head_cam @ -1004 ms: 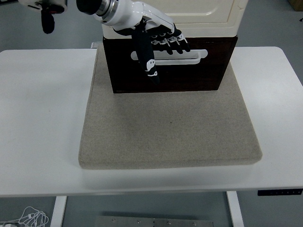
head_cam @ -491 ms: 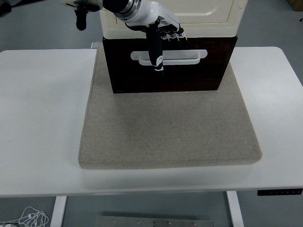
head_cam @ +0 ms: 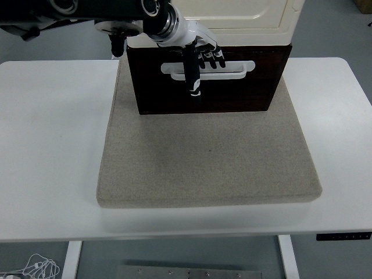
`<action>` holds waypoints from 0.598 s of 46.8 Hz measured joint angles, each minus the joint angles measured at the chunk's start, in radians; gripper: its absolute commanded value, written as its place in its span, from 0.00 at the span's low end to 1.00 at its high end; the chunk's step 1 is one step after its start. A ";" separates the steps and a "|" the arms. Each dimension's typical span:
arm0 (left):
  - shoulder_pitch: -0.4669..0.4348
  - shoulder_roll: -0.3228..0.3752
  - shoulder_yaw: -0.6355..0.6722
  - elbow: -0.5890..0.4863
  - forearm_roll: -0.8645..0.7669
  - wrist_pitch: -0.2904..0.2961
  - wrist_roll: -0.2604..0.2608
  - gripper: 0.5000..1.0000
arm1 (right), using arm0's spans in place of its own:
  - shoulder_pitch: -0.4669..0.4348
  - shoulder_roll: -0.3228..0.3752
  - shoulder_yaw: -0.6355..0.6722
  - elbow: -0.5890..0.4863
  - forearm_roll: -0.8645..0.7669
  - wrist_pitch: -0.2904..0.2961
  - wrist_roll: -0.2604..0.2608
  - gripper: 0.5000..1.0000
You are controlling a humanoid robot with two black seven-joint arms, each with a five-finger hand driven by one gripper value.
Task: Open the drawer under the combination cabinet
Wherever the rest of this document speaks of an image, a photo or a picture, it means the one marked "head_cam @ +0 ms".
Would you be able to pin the white and black hand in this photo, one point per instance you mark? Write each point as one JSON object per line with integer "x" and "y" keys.
{"x": 191, "y": 32}

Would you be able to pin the dark wooden drawer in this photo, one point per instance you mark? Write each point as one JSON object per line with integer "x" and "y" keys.
{"x": 261, "y": 67}

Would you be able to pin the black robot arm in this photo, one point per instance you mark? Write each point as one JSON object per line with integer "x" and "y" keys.
{"x": 110, "y": 8}

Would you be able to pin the cream cabinet door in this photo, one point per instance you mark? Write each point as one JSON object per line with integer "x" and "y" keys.
{"x": 232, "y": 13}

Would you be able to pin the cream plastic cabinet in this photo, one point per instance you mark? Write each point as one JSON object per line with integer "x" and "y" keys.
{"x": 247, "y": 36}

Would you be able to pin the dark wooden drawer case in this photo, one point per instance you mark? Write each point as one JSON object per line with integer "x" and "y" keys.
{"x": 232, "y": 98}

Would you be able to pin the beige felt mat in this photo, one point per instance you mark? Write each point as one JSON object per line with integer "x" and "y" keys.
{"x": 203, "y": 160}

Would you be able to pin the cardboard box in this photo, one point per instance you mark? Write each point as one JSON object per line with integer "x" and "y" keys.
{"x": 364, "y": 5}

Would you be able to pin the grey metal plate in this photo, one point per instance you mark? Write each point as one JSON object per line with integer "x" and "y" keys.
{"x": 189, "y": 273}

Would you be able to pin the white table leg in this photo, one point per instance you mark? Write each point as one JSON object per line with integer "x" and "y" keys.
{"x": 289, "y": 258}
{"x": 71, "y": 261}

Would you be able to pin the black table control panel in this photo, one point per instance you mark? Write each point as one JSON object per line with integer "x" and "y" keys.
{"x": 343, "y": 236}

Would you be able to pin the white charger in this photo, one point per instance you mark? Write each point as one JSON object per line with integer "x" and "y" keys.
{"x": 7, "y": 276}

